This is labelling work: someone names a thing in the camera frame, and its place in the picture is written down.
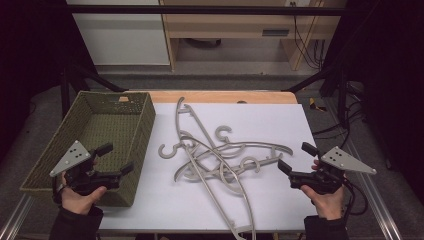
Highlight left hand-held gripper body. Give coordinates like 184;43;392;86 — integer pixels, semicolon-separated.
49;139;123;197

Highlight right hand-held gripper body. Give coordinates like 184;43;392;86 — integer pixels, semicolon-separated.
288;145;378;196

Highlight olive green woven basket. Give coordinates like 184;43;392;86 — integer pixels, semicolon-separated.
19;90;157;208

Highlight person's right hand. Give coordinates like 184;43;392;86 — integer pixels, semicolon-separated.
299;159;347;221

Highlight person's left hand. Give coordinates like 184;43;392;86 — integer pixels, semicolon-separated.
60;171;108;216

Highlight yellow and black tool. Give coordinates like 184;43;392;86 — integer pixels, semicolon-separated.
308;97;328;113

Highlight white sheet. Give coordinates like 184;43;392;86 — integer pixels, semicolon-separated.
98;102;319;233

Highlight black metal stand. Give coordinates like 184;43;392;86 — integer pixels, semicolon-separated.
59;63;128;118
284;63;353;128

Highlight black curtain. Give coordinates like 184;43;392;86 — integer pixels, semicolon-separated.
319;0;424;196
0;0;98;163

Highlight white cabinet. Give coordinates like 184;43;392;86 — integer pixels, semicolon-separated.
65;0;172;66

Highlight light wooden desk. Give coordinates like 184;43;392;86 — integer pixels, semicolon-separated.
159;0;346;72

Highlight black floor cables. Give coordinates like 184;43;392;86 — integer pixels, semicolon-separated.
311;98;366;149

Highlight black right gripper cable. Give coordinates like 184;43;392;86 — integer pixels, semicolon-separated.
341;178;369;225

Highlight aluminium rail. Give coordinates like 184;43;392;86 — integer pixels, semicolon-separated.
344;139;405;240
0;193;36;240

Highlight black hanging cables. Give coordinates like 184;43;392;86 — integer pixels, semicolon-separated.
289;1;327;71

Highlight black horizontal frame bar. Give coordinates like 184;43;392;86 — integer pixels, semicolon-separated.
66;4;349;17

